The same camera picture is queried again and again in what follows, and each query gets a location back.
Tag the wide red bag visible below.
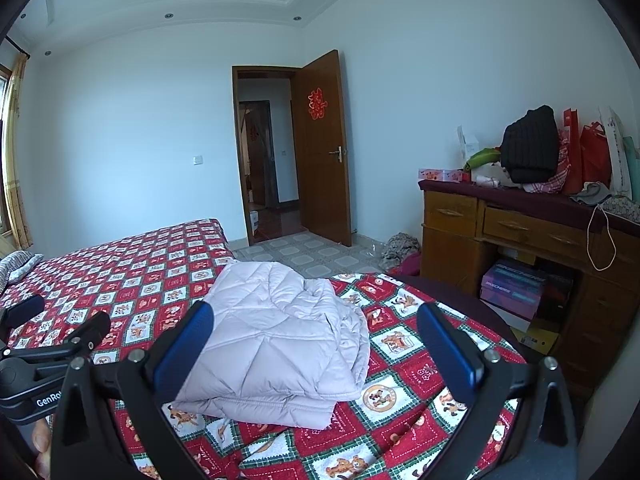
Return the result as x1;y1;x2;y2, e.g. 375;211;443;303
580;121;612;191

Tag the pink tissue box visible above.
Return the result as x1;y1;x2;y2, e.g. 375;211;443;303
417;167;471;183

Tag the striped pillow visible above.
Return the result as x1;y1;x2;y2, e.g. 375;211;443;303
0;250;46;286

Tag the light pink quilted jacket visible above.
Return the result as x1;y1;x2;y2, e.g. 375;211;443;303
172;260;371;431

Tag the brown wooden door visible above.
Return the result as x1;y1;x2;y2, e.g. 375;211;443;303
291;50;353;247

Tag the patterned beige cloth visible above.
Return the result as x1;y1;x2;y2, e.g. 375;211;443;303
597;195;640;223

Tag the yellow curtain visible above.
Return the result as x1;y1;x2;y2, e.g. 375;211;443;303
0;55;33;248

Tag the dark shoe box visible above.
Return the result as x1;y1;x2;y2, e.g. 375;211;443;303
542;262;576;316

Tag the green cloth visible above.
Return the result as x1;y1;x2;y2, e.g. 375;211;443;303
464;147;502;171

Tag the teal bag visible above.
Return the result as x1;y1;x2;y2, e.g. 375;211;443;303
622;135;640;201

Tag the white paper bag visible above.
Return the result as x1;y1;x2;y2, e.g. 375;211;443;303
598;105;633;198

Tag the dark red cloth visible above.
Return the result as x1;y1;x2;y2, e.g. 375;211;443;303
390;252;423;277

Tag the red paper door decoration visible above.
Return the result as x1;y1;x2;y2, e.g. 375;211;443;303
307;88;328;120

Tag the white bundle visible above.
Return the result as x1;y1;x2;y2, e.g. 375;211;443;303
472;162;511;188

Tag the red plaid cloth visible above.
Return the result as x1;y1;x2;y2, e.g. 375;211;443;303
522;135;573;195

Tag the window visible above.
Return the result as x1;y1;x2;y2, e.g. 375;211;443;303
0;65;11;126

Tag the purple shoe box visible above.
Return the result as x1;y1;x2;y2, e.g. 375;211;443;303
480;260;547;321

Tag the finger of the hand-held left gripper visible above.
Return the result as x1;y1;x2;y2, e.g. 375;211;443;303
0;294;46;332
30;311;112;361

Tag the grey cloth pile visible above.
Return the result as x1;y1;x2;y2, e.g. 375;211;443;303
380;232;422;271

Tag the black clothing pile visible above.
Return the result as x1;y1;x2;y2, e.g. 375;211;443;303
500;105;561;184

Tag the yellow box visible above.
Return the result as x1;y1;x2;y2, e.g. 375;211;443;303
515;315;563;356

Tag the tall red bag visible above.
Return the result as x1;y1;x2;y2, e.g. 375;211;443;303
562;107;583;196

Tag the brown door frame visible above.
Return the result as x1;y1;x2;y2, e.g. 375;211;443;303
231;65;301;247

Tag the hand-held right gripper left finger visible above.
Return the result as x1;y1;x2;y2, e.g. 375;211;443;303
50;301;216;480

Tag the white cable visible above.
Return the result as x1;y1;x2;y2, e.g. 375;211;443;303
586;205;617;271

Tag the wooden desk with drawers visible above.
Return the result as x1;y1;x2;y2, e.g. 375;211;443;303
417;180;640;401

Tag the red printed bear blanket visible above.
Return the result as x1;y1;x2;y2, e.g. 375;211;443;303
0;218;528;480

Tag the person's left hand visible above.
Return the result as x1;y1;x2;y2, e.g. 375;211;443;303
31;416;54;479

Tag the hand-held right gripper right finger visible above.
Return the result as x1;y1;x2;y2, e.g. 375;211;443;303
416;301;582;480

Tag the black curtain rod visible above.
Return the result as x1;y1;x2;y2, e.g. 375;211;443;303
5;35;31;59

